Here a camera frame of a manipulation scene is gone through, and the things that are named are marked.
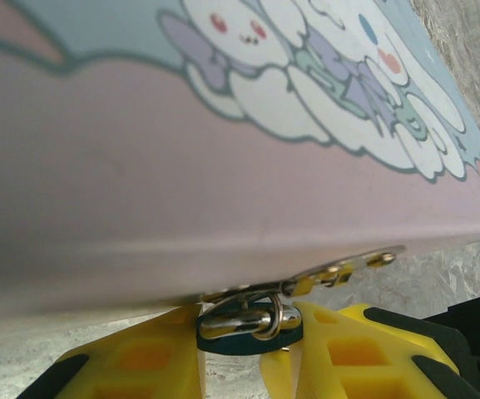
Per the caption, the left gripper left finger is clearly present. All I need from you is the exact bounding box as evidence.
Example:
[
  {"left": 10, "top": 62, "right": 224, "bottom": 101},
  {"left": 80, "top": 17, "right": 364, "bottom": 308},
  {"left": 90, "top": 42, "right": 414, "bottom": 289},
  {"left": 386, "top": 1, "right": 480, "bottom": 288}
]
[{"left": 18, "top": 305, "right": 205, "bottom": 399}]

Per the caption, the small blue padlock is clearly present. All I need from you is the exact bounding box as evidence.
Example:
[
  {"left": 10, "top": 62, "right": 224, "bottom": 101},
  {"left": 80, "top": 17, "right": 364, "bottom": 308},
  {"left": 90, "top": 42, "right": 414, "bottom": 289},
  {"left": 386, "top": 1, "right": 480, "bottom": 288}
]
[{"left": 195, "top": 297, "right": 305, "bottom": 357}]

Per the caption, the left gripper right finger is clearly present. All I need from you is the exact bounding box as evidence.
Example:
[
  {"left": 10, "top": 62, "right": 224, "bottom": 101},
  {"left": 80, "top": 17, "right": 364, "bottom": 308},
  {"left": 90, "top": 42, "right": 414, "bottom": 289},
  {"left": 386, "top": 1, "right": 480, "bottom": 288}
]
[{"left": 260, "top": 293, "right": 480, "bottom": 399}]

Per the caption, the cartoon print tin box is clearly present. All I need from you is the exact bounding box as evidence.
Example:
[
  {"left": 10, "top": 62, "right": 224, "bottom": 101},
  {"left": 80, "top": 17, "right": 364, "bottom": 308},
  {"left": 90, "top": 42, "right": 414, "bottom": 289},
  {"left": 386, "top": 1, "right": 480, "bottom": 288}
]
[{"left": 0, "top": 0, "right": 480, "bottom": 329}]

